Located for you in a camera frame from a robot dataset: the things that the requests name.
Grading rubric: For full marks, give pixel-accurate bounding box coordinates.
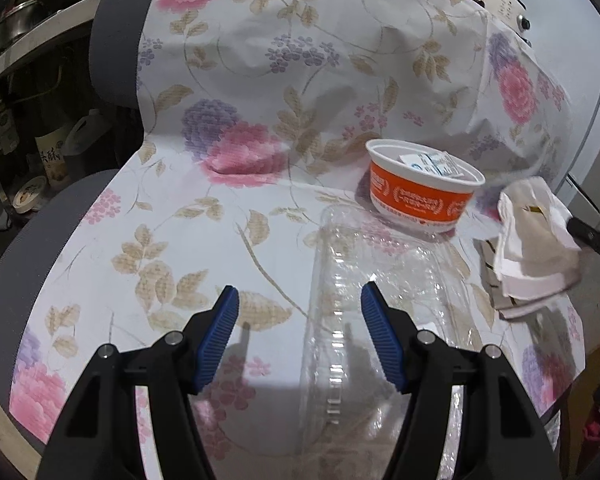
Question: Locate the clear plastic clamshell tray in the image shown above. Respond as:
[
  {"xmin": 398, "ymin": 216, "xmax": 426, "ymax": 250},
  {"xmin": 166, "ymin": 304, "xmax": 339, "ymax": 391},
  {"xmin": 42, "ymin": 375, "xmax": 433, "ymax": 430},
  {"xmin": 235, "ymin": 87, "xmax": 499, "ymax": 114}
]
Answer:
[{"xmin": 294, "ymin": 206, "xmax": 482, "ymax": 479}]

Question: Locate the white milk carton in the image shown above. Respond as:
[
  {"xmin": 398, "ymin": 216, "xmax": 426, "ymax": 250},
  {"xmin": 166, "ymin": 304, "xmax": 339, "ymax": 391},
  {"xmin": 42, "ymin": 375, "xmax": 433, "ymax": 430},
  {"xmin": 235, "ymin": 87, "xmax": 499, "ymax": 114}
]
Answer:
[{"xmin": 399, "ymin": 152, "xmax": 463, "ymax": 179}]

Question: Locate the right gripper black tool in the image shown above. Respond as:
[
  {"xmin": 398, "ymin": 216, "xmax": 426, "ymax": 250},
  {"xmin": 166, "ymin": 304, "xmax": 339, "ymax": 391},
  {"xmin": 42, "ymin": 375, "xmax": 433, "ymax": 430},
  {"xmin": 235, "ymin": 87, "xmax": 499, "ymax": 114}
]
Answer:
[{"xmin": 567, "ymin": 217, "xmax": 600, "ymax": 255}]

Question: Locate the orange instant noodle cup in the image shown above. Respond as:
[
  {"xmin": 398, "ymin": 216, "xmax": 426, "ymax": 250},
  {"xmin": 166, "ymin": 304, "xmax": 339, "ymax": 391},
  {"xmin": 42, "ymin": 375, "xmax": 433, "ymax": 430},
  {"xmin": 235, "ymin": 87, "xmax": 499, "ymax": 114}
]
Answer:
[{"xmin": 365, "ymin": 139, "xmax": 486, "ymax": 233}]

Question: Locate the beige label liquor bottle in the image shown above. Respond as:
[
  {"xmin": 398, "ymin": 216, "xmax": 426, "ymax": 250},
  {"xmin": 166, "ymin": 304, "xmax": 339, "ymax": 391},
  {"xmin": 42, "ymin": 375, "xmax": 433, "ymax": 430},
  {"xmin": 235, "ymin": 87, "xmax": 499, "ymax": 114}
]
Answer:
[{"xmin": 35, "ymin": 126, "xmax": 71, "ymax": 191}]

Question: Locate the floral white cloth cover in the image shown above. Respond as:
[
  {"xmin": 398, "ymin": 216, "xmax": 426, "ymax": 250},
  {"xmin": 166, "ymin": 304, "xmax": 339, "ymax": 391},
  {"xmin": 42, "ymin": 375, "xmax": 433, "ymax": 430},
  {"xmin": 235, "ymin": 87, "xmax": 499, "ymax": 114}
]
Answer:
[{"xmin": 9, "ymin": 0, "xmax": 584, "ymax": 479}]

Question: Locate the grey white refrigerator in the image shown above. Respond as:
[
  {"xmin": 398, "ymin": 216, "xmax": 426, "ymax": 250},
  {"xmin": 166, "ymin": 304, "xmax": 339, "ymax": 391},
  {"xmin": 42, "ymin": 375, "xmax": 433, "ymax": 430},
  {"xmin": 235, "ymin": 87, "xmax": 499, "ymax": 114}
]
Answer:
[{"xmin": 521, "ymin": 0, "xmax": 600, "ymax": 226}]

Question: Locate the steel cooking pot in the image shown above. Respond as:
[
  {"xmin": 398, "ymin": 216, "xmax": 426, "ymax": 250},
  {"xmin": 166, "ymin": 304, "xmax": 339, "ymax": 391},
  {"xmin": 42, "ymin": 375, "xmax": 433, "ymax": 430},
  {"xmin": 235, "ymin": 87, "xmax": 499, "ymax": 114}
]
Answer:
[{"xmin": 0, "ymin": 0, "xmax": 43, "ymax": 53}]

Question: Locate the white rice cooker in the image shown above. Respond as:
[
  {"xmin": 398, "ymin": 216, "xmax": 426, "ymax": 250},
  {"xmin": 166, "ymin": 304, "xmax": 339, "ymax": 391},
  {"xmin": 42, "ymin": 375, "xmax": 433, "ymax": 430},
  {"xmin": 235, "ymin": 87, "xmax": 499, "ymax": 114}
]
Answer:
[{"xmin": 482, "ymin": 0, "xmax": 531, "ymax": 44}]

